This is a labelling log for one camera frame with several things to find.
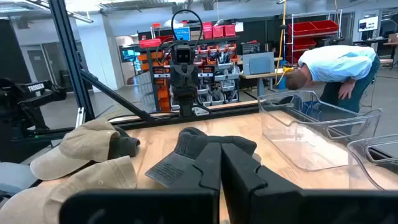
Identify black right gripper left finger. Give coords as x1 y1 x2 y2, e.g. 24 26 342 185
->
170 142 222 224

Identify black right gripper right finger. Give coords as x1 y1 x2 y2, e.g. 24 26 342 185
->
221 143 302 224

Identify beige baseball cap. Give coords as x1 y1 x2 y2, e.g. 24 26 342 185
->
0 155 138 224
30 118 123 182

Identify rack of small parts bins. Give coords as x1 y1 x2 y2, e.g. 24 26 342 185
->
136 36 241 113

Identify blue cardboard box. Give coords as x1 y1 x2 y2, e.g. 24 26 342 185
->
173 27 191 41

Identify red flat tool case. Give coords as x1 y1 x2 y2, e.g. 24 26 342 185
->
139 37 162 49

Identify wooden workbench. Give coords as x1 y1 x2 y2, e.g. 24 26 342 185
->
238 67 295 97

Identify black crate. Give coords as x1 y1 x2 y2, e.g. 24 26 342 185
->
241 41 261 55

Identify clear plastic bin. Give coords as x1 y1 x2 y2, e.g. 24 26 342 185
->
257 90 382 172
347 133 398 191

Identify grey equipment case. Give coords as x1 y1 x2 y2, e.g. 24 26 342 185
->
241 51 276 76

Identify large red shelf bin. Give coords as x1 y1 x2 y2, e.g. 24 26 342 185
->
310 19 340 34
288 37 317 51
288 21 318 36

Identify person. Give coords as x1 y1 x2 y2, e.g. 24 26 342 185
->
285 45 382 113

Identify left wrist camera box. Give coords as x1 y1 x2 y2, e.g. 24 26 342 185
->
173 44 194 65

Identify black left wrist camera cable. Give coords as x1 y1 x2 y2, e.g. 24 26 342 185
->
170 8 205 50

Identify yellow hanging hose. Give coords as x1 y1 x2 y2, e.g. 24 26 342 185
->
274 0 295 86

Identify metal wire shelf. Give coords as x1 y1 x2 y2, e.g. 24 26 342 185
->
286 9 343 66

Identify black aluminium table frame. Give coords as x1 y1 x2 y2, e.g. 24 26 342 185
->
48 0 261 131

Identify wall monitor screen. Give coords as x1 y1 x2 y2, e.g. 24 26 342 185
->
357 15 380 33

